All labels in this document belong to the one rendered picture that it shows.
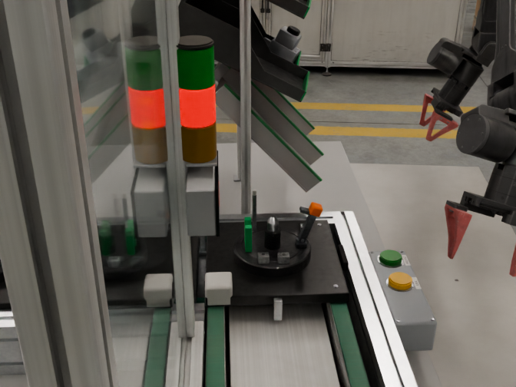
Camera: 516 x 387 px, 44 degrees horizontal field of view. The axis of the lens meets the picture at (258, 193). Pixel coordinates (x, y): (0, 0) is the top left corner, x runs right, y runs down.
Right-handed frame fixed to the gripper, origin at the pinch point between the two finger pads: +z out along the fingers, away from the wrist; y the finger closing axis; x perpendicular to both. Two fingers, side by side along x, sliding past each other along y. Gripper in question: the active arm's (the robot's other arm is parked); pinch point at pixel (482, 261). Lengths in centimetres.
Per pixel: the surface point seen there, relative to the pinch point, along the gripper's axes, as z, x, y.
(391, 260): 7.2, -19.9, 7.5
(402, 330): 15.0, -6.0, 6.1
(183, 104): -10.3, 11.1, 47.4
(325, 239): 8.0, -26.7, 18.6
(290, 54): -25, -52, 34
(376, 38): -86, -419, -40
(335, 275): 11.6, -16.1, 17.0
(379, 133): -16, -320, -45
